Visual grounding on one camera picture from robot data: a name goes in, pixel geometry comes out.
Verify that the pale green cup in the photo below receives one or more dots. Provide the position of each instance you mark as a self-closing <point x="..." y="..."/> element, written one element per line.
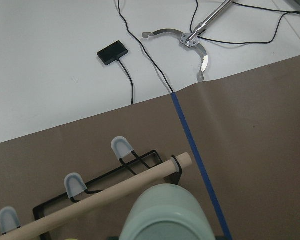
<point x="167" y="212"/>

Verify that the small black puck device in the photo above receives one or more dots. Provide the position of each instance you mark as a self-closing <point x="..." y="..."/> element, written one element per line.
<point x="112" y="52"/>

